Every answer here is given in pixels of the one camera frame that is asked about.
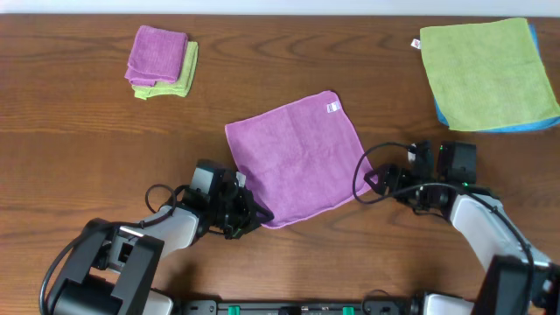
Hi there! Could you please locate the purple microfiber cloth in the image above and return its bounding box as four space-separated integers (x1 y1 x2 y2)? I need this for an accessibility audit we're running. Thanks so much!
225 91 372 229

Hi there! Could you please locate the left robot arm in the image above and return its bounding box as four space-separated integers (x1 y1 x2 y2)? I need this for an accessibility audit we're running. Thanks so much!
38 159 274 314

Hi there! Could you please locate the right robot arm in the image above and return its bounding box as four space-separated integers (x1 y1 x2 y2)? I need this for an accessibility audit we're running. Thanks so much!
353 141 559 315

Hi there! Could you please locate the flat blue cloth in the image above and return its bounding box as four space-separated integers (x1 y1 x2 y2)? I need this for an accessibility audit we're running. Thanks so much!
434 24 559 134

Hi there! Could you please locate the flat green cloth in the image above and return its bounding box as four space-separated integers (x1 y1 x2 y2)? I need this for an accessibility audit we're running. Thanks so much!
419 17 559 132

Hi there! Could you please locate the folded green cloth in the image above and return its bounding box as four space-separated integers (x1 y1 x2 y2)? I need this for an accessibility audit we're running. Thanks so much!
132 41 199 100

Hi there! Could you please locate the folded purple cloth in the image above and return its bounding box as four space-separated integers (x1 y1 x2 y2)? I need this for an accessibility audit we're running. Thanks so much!
125 25 188 87

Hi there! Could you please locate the right black cable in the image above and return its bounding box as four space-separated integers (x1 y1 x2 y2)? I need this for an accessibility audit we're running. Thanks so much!
352 141 536 290

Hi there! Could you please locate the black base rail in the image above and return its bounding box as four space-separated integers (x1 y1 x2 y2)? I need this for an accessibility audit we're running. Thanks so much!
171 297 423 315

